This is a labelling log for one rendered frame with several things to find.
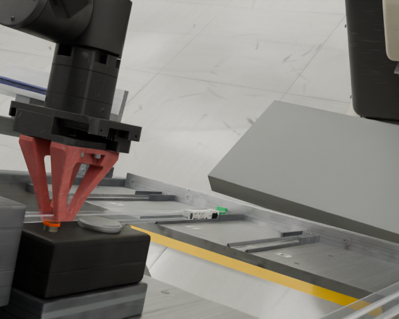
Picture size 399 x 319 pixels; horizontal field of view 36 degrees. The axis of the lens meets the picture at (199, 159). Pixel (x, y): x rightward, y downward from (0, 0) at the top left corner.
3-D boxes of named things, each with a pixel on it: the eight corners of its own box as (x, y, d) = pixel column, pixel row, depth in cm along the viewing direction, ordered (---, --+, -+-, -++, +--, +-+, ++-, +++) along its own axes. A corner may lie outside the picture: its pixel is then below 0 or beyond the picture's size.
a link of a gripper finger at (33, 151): (60, 238, 49) (83, 123, 48) (0, 217, 52) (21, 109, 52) (114, 236, 54) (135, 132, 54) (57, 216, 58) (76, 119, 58)
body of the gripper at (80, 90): (90, 140, 48) (109, 47, 48) (4, 120, 53) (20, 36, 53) (140, 148, 53) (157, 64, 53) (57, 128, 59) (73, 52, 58)
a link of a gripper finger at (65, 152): (50, 235, 49) (73, 120, 49) (-7, 214, 53) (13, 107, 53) (106, 233, 55) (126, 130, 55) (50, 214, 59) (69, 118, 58)
